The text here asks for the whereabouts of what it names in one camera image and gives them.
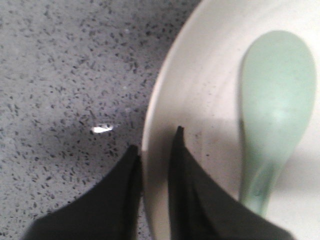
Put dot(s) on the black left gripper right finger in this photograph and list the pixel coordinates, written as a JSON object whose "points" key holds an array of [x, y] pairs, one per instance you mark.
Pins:
{"points": [[199, 209]]}

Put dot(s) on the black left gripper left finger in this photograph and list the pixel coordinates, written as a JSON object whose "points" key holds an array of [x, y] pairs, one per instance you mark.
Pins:
{"points": [[108, 211]]}

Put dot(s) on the white round plate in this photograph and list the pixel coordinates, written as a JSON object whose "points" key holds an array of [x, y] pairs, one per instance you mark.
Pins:
{"points": [[198, 88]]}

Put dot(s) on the light green plastic spoon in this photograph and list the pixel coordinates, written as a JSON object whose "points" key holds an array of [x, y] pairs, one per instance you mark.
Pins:
{"points": [[277, 89]]}

